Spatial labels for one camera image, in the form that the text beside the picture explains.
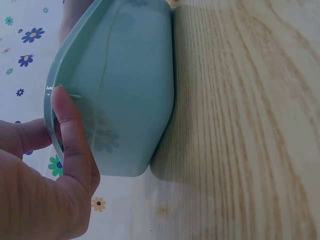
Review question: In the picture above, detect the person's left hand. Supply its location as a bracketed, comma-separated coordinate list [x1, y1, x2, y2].
[0, 84, 102, 240]

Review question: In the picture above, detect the person's right hand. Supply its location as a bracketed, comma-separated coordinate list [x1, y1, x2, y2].
[58, 0, 77, 47]

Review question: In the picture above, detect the teal plastic basin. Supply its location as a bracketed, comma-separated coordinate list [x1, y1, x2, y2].
[43, 0, 176, 178]

